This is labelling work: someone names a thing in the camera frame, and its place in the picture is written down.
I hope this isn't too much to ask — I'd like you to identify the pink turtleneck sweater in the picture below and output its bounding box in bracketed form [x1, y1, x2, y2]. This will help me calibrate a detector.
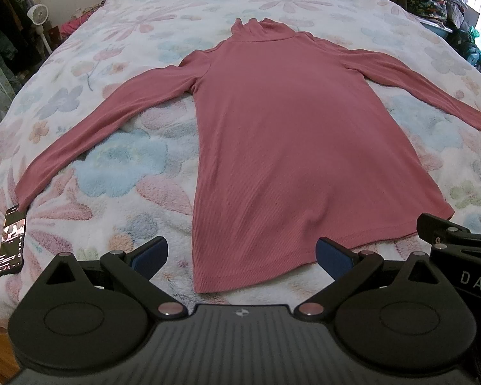
[15, 19, 481, 293]

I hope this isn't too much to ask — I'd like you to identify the dark hanging clothes rack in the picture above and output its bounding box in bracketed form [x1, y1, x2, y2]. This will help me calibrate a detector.
[0, 0, 43, 87]

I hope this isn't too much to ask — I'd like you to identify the floral fleece bed blanket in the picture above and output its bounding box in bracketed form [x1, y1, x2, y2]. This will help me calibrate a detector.
[0, 0, 481, 330]

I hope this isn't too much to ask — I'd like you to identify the black smartphone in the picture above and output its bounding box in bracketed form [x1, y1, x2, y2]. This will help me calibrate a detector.
[0, 206, 27, 276]

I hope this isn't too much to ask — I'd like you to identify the white standing fan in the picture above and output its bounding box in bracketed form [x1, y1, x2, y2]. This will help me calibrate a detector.
[27, 4, 53, 55]

